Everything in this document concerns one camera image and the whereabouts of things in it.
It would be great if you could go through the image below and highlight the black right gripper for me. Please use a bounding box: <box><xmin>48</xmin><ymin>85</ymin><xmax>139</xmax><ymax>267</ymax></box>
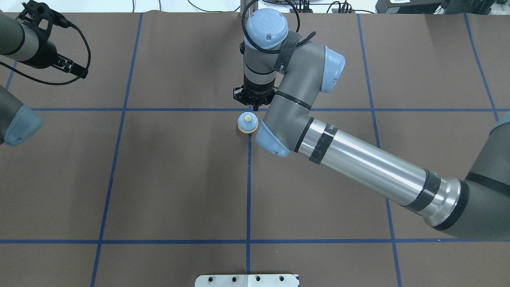
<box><xmin>233</xmin><ymin>82</ymin><xmax>277</xmax><ymax>112</ymax></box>

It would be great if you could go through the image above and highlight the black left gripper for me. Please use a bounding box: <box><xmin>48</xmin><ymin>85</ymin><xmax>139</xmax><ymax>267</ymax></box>
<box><xmin>28</xmin><ymin>42</ymin><xmax>88</xmax><ymax>79</ymax></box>

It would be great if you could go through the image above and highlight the blue bell with yellow button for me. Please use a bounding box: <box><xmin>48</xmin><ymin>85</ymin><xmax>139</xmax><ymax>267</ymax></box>
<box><xmin>237</xmin><ymin>112</ymin><xmax>259</xmax><ymax>134</ymax></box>

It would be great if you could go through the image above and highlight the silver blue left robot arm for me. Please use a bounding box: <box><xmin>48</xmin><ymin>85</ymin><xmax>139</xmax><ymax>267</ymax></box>
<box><xmin>1</xmin><ymin>5</ymin><xmax>92</xmax><ymax>147</ymax></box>

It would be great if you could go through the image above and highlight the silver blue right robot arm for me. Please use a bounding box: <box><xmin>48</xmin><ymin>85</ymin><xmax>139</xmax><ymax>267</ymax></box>
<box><xmin>234</xmin><ymin>5</ymin><xmax>510</xmax><ymax>241</ymax></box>

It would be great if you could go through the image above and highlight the aluminium frame post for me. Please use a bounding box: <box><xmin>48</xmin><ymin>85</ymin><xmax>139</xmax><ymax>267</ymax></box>
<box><xmin>240</xmin><ymin>0</ymin><xmax>259</xmax><ymax>15</ymax></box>

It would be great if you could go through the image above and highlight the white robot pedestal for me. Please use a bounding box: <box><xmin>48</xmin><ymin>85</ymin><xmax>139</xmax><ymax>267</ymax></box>
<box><xmin>194</xmin><ymin>274</ymin><xmax>300</xmax><ymax>287</ymax></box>

